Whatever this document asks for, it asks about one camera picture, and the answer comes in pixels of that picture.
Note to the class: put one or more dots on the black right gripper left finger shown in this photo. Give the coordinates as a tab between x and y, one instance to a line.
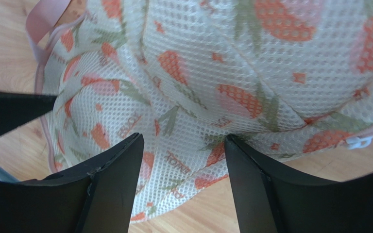
94	196

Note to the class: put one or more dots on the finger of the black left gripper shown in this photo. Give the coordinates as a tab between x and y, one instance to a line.
17	109

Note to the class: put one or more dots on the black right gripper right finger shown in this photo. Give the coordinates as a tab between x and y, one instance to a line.
271	197

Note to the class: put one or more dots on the floral mesh laundry bag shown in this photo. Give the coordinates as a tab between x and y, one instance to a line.
290	77

